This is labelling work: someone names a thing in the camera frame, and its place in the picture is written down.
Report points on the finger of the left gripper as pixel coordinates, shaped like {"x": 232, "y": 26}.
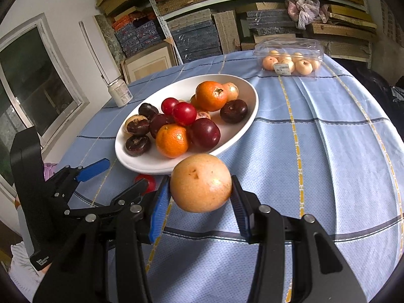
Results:
{"x": 131, "y": 194}
{"x": 66, "y": 180}

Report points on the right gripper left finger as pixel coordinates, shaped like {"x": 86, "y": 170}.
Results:
{"x": 140, "y": 223}

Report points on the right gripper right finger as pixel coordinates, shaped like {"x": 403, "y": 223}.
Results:
{"x": 261, "y": 224}

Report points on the large yellow-orange persimmon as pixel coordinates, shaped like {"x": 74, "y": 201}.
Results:
{"x": 200, "y": 183}

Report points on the dark brown mangosteen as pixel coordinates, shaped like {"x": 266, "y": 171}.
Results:
{"x": 138, "y": 126}

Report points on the white oval plate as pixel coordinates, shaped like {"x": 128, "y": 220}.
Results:
{"x": 233, "y": 120}

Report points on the dark purple mangosteen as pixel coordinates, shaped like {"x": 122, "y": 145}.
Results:
{"x": 137, "y": 145}

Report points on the orange mandarin on plate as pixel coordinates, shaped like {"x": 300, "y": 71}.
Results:
{"x": 172, "y": 140}

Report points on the window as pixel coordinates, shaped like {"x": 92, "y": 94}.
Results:
{"x": 37, "y": 88}

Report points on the white drink can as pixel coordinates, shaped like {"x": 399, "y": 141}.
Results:
{"x": 120, "y": 93}

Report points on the dark red plum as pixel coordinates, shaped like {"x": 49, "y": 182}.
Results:
{"x": 204, "y": 133}

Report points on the small striped orange fruit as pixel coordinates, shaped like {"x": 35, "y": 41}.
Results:
{"x": 203, "y": 114}

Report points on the dark clothing pile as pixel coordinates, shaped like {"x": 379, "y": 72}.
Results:
{"x": 389, "y": 97}

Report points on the metal storage shelf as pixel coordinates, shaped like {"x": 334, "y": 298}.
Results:
{"x": 198, "y": 28}

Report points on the cardboard picture frame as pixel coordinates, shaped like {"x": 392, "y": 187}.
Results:
{"x": 156, "y": 58}

